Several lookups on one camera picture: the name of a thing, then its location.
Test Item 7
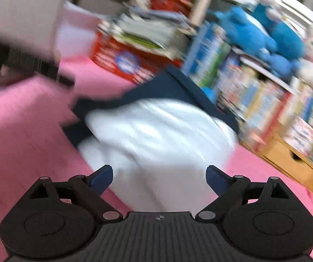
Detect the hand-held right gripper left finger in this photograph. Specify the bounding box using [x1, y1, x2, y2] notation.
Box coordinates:
[29, 165, 123, 222]

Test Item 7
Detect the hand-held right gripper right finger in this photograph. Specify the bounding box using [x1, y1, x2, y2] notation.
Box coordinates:
[195, 165, 291, 222]

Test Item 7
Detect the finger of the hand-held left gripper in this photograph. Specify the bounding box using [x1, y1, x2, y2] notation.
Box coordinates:
[8, 50, 76, 88]

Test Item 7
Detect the white garment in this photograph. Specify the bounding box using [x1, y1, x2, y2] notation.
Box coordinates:
[79, 98, 239, 212]

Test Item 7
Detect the navy blue garment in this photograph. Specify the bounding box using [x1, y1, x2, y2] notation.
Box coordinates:
[61, 65, 240, 153]

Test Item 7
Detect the white cardboard box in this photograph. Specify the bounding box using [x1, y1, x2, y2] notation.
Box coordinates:
[55, 1, 102, 60]

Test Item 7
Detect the grey chair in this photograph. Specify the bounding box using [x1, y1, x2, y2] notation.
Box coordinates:
[0, 0, 79, 59]

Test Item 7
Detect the pink blanket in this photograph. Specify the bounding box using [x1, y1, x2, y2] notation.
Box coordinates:
[0, 57, 313, 254]

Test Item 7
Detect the wooden drawer box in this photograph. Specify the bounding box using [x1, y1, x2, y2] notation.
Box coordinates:
[241, 135, 313, 197]

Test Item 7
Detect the red plastic crate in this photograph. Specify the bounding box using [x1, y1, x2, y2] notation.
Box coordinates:
[91, 31, 183, 86]

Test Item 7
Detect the row of children's books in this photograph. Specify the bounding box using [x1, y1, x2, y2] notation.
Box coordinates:
[182, 22, 313, 175]

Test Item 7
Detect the stack of magazines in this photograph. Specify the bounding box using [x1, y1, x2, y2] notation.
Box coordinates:
[99, 8, 190, 60]

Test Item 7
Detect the red basket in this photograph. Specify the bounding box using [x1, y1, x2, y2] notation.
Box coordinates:
[148, 0, 194, 15]

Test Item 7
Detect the blue plush toy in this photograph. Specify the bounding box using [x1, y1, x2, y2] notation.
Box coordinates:
[252, 1, 308, 77]
[214, 5, 277, 58]

